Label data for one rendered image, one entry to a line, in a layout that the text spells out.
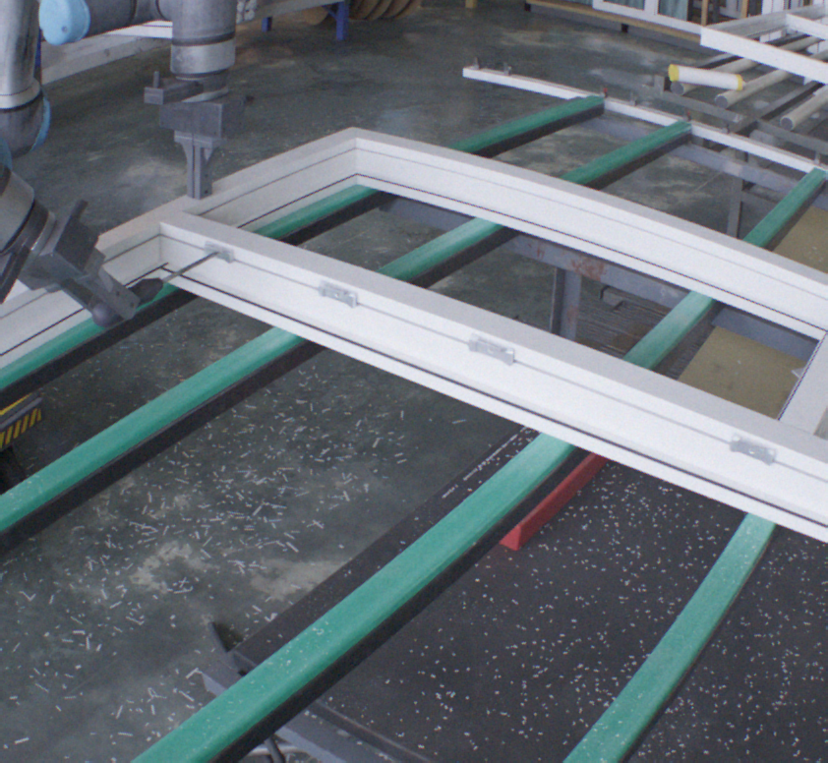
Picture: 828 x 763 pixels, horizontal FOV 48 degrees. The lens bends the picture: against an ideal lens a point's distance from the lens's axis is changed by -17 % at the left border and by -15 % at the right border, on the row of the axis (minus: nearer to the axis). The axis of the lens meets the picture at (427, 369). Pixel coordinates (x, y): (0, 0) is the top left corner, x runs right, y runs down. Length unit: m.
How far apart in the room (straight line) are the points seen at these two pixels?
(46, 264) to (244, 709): 0.54
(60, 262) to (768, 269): 0.88
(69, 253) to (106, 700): 1.07
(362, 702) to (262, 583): 1.05
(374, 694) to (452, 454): 1.45
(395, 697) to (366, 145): 0.87
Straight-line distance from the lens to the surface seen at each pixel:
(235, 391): 1.13
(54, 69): 5.23
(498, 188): 1.50
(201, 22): 1.30
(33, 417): 2.17
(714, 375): 1.66
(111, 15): 1.35
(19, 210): 1.05
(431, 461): 2.48
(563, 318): 1.61
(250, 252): 1.22
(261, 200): 1.48
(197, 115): 1.34
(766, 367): 1.72
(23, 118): 2.03
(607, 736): 0.74
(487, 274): 3.36
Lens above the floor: 1.44
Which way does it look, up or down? 31 degrees down
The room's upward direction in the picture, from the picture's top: 3 degrees clockwise
